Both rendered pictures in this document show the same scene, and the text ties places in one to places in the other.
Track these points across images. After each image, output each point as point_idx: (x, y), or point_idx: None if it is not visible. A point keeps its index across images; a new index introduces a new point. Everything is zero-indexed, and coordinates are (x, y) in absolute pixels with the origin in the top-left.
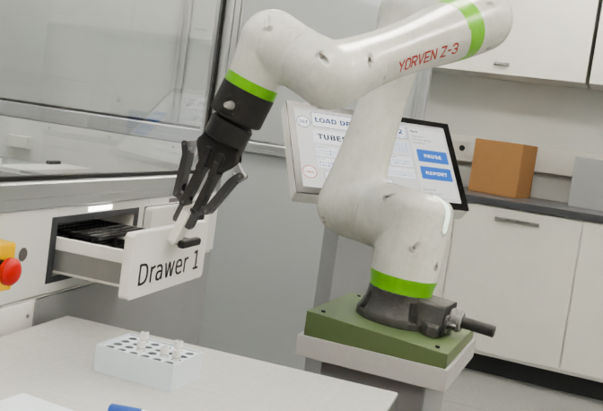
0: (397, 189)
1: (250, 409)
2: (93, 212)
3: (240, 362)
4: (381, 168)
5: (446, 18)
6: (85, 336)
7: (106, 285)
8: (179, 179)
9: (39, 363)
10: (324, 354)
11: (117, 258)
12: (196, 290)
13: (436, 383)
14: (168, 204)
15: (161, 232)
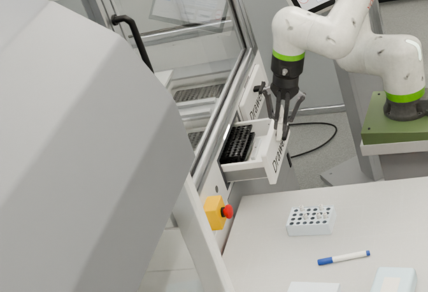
0: (383, 45)
1: (372, 227)
2: (225, 137)
3: (347, 190)
4: (367, 27)
5: None
6: (265, 210)
7: None
8: (269, 109)
9: (263, 243)
10: (379, 151)
11: (259, 166)
12: None
13: None
14: (244, 90)
15: (272, 138)
